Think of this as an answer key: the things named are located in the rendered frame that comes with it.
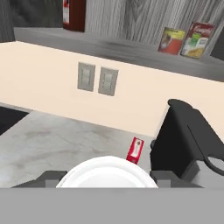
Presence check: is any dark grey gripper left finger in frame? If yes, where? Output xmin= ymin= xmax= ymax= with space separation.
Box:
xmin=11 ymin=171 xmax=68 ymax=189

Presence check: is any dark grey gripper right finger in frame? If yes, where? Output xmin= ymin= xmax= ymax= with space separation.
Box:
xmin=149 ymin=170 xmax=203 ymax=189

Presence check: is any grey wooden cabinet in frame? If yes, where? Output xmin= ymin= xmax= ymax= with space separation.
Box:
xmin=0 ymin=0 xmax=224 ymax=83

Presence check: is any white plate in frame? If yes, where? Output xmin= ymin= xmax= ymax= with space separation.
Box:
xmin=55 ymin=155 xmax=159 ymax=189

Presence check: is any black hob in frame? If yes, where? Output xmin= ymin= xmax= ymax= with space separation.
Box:
xmin=0 ymin=106 xmax=31 ymax=137

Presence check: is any yellow and red soup box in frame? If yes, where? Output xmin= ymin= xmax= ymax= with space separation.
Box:
xmin=157 ymin=26 xmax=186 ymax=56

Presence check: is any red and white soup box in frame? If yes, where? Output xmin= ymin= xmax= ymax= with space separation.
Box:
xmin=180 ymin=22 xmax=216 ymax=60

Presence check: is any dark red box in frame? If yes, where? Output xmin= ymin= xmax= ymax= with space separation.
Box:
xmin=62 ymin=0 xmax=87 ymax=33

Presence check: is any grey wall switch plate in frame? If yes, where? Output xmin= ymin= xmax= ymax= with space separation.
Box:
xmin=97 ymin=66 xmax=120 ymax=97
xmin=77 ymin=61 xmax=96 ymax=93

